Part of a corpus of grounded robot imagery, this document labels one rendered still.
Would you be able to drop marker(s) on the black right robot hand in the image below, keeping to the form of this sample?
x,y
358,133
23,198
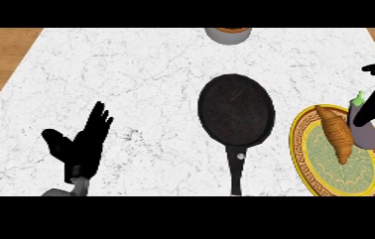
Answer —
x,y
367,110

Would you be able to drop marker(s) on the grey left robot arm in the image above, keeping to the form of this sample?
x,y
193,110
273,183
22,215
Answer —
x,y
79,187

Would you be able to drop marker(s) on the yellow rimmed patterned plate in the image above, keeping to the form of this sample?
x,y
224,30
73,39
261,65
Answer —
x,y
333,170

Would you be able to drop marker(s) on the grey bowl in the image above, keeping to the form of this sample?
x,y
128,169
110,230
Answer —
x,y
228,35

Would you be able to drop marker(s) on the purple eggplant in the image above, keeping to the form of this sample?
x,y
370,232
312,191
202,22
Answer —
x,y
363,134

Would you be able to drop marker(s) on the black frying pan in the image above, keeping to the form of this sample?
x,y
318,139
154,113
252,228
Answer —
x,y
237,111

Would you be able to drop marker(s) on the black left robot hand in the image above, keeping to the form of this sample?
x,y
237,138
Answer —
x,y
89,143

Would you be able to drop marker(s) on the brown croissant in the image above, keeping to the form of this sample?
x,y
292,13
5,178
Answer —
x,y
338,134

